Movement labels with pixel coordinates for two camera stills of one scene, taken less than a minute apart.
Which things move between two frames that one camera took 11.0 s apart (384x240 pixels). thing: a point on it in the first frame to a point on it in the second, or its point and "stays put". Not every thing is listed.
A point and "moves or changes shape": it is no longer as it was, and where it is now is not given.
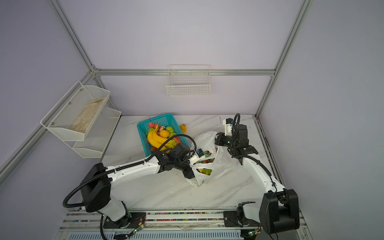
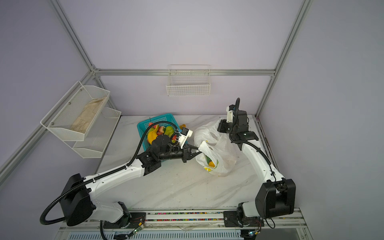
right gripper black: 219,140 to 221,123
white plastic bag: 216,165 moves or changes shape
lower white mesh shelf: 97,137 stays put
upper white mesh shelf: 73,116 stays put
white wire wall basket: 188,80 stays put
